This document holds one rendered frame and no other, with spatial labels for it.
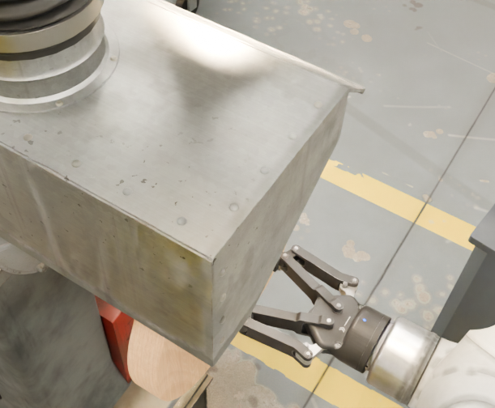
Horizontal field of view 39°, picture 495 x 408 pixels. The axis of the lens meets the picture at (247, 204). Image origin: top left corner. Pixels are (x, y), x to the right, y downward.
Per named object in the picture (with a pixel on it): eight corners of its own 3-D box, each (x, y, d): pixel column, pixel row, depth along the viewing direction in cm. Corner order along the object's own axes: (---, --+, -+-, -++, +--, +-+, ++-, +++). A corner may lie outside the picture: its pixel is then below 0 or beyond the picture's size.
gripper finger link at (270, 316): (330, 332, 86) (329, 342, 85) (242, 315, 87) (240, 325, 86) (334, 316, 83) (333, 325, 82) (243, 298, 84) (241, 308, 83)
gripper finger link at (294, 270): (336, 312, 83) (345, 306, 84) (279, 251, 89) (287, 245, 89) (332, 328, 86) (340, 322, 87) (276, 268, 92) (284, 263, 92)
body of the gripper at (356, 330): (358, 388, 83) (292, 350, 86) (387, 336, 88) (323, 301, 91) (369, 359, 77) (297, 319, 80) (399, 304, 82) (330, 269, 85)
